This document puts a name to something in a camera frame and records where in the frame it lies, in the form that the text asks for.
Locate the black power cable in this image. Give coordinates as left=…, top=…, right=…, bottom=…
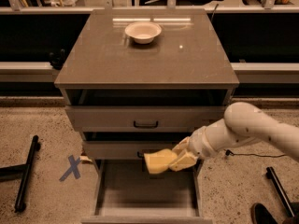
left=223, top=148, right=288, bottom=159

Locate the blue tape cross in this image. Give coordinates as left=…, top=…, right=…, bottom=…
left=59, top=155, right=80, bottom=182

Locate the grey bottom drawer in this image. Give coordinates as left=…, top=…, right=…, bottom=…
left=81, top=159, right=214, bottom=224

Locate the black stand leg left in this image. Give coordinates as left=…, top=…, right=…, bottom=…
left=0, top=135, right=40, bottom=213

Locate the grey top drawer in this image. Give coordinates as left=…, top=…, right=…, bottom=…
left=66, top=90, right=226, bottom=133

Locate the white bowl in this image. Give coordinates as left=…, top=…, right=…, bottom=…
left=125, top=21, right=162, bottom=44

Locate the grey middle drawer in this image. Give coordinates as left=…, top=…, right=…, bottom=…
left=82, top=132, right=191, bottom=160

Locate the black clamp knob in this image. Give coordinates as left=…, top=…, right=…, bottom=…
left=49, top=49, right=66, bottom=70

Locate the black shoe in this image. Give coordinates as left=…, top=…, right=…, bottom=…
left=250, top=203, right=278, bottom=224

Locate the yellow sponge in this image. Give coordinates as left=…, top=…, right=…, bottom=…
left=144, top=149, right=178, bottom=175

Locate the grey drawer cabinet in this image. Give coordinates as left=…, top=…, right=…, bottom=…
left=53, top=8, right=240, bottom=224

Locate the black stand leg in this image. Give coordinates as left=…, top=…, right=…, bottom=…
left=0, top=135, right=40, bottom=213
left=266, top=167, right=295, bottom=217

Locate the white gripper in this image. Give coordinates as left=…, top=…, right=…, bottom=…
left=168, top=126, right=217, bottom=172

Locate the grey drawer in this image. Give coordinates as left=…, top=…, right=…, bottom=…
left=81, top=159, right=214, bottom=224
left=66, top=90, right=226, bottom=133
left=82, top=132, right=191, bottom=160

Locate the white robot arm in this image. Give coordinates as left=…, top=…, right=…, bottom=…
left=169, top=102, right=299, bottom=171

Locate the black stand leg right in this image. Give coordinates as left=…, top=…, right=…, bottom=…
left=266, top=167, right=295, bottom=217

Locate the black antenna rod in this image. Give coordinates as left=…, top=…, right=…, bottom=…
left=210, top=4, right=219, bottom=22

